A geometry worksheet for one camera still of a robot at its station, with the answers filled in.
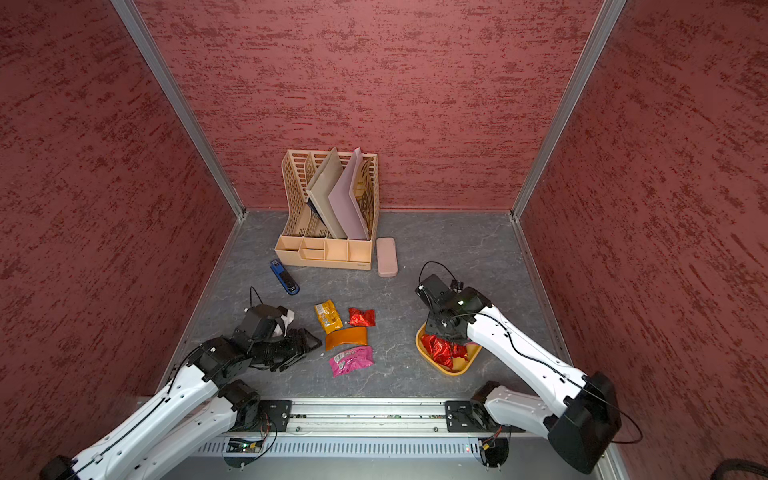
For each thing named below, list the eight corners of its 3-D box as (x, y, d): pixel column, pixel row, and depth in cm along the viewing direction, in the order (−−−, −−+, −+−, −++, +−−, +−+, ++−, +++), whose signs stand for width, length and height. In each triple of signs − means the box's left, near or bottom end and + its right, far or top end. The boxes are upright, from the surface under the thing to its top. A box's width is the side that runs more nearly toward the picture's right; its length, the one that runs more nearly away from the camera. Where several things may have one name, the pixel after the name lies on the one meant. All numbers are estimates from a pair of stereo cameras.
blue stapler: (290, 298, 98) (287, 291, 94) (271, 270, 105) (266, 263, 101) (300, 292, 99) (297, 284, 96) (280, 265, 106) (276, 257, 103)
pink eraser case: (375, 277, 103) (374, 272, 101) (376, 241, 114) (376, 236, 111) (397, 277, 103) (397, 272, 101) (397, 241, 114) (397, 236, 111)
